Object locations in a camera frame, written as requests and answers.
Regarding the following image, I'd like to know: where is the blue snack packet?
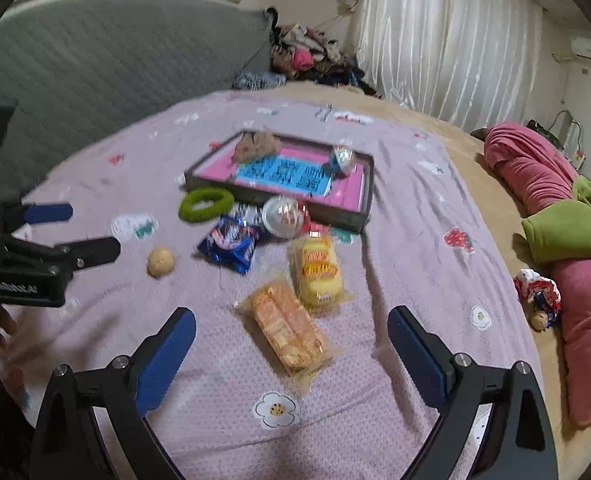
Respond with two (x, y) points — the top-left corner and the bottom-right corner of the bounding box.
(196, 215), (262, 275)

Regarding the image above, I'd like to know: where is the dark bag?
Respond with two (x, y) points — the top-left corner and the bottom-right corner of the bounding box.
(525, 119), (563, 148)

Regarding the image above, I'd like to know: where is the blue patterned cloth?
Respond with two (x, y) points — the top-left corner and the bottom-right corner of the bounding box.
(233, 71), (287, 92)

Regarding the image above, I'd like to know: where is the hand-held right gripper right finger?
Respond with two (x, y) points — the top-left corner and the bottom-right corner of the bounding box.
(386, 305), (560, 480)

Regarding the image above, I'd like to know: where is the dark shallow box tray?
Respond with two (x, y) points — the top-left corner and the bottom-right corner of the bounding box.
(184, 130), (376, 234)

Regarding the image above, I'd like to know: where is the grey quilted headboard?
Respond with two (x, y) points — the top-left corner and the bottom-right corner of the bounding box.
(0, 0), (276, 211)

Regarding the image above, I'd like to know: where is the yellow cake packet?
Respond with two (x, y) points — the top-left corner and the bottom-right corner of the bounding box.
(288, 234), (351, 313)

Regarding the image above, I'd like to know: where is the pink quilt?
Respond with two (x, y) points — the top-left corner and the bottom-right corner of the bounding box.
(483, 121), (591, 428)

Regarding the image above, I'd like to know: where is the pink printed book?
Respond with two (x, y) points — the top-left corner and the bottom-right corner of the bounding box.
(196, 142), (366, 211)

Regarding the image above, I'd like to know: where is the orange biscuit packet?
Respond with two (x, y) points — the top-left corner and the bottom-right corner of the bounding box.
(234, 280), (337, 393)

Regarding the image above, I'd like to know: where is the white curtain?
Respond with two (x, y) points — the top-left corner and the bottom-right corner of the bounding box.
(348, 0), (546, 133)

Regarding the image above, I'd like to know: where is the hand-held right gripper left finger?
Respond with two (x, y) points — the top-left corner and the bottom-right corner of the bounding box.
(28, 306), (197, 480)

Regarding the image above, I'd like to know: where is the white metal frame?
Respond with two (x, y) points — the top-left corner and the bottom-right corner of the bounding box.
(550, 109), (583, 151)

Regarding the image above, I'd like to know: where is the red white egg toy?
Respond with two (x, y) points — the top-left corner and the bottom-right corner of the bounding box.
(329, 144), (357, 177)

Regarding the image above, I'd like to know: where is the pile of clothes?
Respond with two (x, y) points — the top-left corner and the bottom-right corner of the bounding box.
(268, 7), (381, 98)

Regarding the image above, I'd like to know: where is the clear plastic ball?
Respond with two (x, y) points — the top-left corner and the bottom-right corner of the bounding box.
(262, 194), (309, 237)

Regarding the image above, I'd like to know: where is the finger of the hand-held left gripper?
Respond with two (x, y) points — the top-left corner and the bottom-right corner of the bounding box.
(0, 202), (74, 233)
(3, 236), (122, 276)

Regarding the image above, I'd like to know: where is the green fuzzy ring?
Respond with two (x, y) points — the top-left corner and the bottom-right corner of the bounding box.
(178, 187), (235, 222)

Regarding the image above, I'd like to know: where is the brown crumpled bag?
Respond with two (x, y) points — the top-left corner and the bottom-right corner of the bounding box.
(233, 131), (282, 165)

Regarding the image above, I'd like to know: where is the green blanket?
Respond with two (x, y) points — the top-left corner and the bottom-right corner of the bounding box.
(520, 176), (591, 266)

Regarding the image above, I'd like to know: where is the pink printed blanket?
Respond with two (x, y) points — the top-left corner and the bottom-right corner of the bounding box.
(0, 89), (546, 480)

